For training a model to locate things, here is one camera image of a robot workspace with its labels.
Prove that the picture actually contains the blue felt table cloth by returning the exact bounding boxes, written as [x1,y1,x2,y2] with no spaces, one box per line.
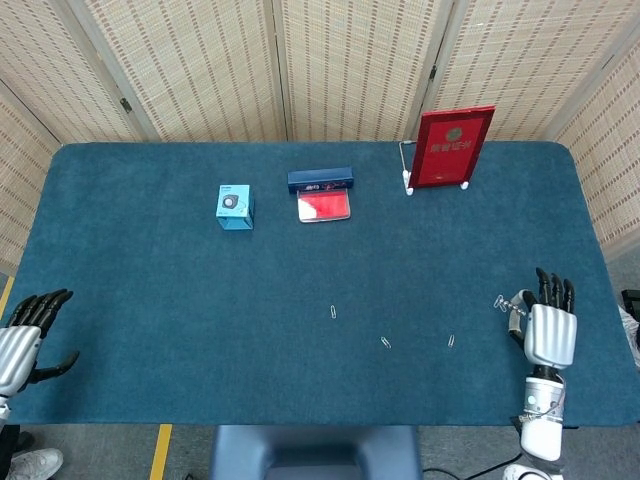
[3,141,621,429]

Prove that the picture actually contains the black floor cable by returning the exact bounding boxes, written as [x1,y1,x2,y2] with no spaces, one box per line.
[422,447,526,479]

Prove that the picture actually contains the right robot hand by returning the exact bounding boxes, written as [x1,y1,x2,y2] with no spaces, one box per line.
[507,267,579,374]

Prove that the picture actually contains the woven bamboo screen panel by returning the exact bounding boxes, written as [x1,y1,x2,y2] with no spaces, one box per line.
[69,0,291,144]
[412,0,640,144]
[0,84,64,276]
[272,0,454,144]
[552,39,640,261]
[0,0,161,146]

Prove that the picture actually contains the white display stand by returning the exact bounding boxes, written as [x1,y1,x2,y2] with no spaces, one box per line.
[398,140,472,196]

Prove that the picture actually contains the white plastic bag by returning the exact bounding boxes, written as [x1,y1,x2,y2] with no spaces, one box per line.
[618,304,640,372]

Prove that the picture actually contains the red certificate folder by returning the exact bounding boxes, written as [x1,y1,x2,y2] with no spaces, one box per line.
[409,105,496,190]

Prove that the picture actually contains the dark blue long box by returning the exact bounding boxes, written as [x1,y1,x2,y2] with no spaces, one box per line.
[287,167,355,194]

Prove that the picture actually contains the metal beaded rod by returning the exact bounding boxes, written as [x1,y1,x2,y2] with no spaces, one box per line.
[501,294,529,317]

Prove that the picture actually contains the red ink pad case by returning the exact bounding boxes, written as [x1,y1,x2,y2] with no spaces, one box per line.
[296,188,353,223]

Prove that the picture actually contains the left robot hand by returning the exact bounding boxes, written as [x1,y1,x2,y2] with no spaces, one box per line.
[0,288,81,399]

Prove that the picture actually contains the light blue cardboard box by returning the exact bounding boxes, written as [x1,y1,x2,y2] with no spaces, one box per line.
[215,183,255,233]

